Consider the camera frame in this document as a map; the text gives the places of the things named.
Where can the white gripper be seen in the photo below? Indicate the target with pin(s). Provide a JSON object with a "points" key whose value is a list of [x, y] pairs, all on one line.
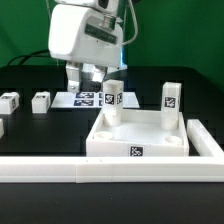
{"points": [[76, 35]]}

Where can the white square tabletop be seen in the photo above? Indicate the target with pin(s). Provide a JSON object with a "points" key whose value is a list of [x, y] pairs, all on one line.
{"points": [[138, 135]]}

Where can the white marker plate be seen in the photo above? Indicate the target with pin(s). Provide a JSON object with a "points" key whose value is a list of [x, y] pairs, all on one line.
{"points": [[89, 100]]}

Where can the white block left edge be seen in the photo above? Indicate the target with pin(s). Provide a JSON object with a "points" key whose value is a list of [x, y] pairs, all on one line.
{"points": [[1, 128]]}

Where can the white L-shaped fence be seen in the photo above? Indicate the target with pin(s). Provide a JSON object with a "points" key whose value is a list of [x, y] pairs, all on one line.
{"points": [[207, 166]]}

